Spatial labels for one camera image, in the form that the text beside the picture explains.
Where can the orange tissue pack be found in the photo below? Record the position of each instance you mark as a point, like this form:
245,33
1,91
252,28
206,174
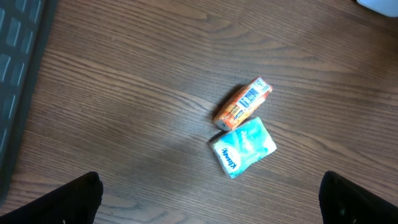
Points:
242,104

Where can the grey plastic mesh basket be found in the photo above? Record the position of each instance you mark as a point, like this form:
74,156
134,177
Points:
25,29

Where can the cream green packet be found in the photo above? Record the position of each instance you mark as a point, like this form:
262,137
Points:
238,149

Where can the white barcode scanner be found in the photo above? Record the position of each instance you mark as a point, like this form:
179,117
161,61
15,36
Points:
387,8

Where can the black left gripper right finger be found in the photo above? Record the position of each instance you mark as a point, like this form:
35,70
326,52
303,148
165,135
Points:
343,201

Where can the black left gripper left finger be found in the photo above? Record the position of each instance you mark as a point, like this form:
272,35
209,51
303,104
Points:
75,202

